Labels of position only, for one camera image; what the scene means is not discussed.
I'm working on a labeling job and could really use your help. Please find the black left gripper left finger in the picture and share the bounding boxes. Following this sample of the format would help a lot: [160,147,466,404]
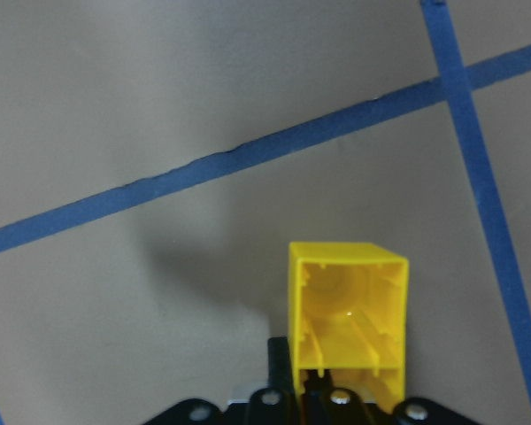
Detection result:
[147,336,300,425]

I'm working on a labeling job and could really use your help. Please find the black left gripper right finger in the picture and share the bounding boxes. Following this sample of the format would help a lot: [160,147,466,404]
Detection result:
[302,369,469,425]

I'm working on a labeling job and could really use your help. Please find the yellow toy block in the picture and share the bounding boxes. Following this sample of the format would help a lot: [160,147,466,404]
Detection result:
[288,242,410,413]

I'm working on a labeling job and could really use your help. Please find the brown paper table cover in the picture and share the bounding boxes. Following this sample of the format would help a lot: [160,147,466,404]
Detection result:
[0,1,531,424]

